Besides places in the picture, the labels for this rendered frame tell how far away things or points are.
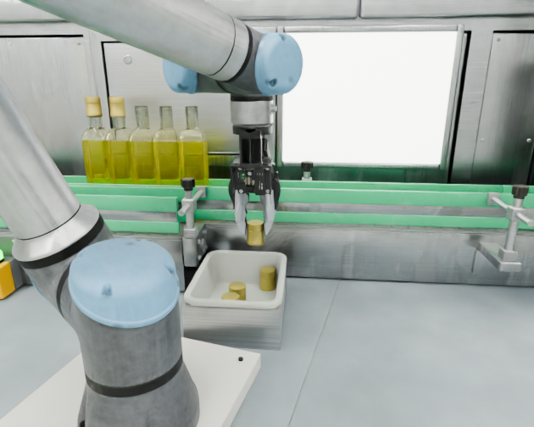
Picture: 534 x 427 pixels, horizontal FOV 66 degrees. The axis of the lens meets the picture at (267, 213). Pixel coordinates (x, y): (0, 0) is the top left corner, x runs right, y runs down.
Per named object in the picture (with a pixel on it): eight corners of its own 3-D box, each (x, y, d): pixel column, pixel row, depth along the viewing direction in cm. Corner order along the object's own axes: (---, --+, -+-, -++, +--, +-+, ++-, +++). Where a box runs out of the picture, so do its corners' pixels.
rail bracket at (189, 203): (209, 219, 97) (207, 167, 93) (190, 247, 81) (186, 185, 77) (197, 219, 97) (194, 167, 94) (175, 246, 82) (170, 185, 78)
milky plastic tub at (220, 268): (286, 287, 93) (287, 252, 90) (280, 349, 72) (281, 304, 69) (210, 284, 94) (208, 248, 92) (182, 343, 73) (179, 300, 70)
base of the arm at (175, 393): (169, 481, 46) (163, 408, 43) (51, 455, 49) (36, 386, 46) (215, 386, 60) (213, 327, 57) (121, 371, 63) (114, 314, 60)
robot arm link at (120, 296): (108, 405, 43) (91, 289, 39) (62, 347, 52) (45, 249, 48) (203, 355, 51) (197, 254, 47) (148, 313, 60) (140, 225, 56)
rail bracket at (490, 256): (490, 269, 95) (508, 173, 88) (527, 307, 79) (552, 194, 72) (468, 268, 95) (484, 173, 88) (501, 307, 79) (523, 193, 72)
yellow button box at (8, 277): (24, 285, 94) (18, 256, 92) (1, 302, 87) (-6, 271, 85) (-5, 285, 95) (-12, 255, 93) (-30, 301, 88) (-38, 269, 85)
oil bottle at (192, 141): (210, 212, 104) (207, 126, 98) (205, 219, 99) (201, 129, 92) (189, 211, 105) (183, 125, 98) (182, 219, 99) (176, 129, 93)
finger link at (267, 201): (263, 243, 77) (254, 196, 74) (264, 232, 83) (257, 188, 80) (279, 241, 77) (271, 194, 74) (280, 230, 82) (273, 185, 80)
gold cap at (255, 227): (264, 246, 81) (264, 224, 80) (246, 246, 81) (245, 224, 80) (264, 239, 85) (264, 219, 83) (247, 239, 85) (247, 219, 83)
